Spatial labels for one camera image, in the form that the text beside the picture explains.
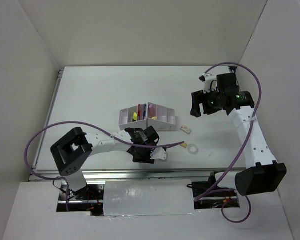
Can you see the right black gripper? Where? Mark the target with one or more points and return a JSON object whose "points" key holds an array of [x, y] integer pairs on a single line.
{"points": [[198, 97]]}

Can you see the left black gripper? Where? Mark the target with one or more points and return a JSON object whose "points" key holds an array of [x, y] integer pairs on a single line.
{"points": [[146, 159]]}

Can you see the white staples box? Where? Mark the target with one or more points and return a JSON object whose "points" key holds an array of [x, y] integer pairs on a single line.
{"points": [[185, 129]]}

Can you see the black yellow highlighter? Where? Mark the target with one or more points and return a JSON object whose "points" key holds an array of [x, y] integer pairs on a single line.
{"points": [[135, 117]]}

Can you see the tan eraser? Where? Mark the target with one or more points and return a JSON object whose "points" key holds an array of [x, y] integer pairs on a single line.
{"points": [[184, 145]]}

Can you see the red pen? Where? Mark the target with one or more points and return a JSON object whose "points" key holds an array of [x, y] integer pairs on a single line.
{"points": [[139, 113]]}

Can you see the clear tape roll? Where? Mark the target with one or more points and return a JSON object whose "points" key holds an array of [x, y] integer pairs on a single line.
{"points": [[192, 149]]}

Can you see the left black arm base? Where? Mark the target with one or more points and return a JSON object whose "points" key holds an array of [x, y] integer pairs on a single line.
{"points": [[92, 201]]}

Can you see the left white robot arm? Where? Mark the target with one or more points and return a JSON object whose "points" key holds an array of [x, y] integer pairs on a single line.
{"points": [[73, 149]]}

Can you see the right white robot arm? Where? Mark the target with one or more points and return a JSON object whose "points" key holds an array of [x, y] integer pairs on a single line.
{"points": [[262, 174]]}

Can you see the right white divided organizer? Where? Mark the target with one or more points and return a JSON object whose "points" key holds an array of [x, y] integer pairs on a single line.
{"points": [[166, 118]]}

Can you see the white divided organizer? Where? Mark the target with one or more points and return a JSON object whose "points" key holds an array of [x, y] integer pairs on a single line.
{"points": [[125, 119], [166, 118]]}

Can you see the left white divided organizer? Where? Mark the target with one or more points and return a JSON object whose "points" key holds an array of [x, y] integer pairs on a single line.
{"points": [[125, 119]]}

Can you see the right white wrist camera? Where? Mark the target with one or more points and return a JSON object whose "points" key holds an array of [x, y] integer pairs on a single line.
{"points": [[209, 82]]}

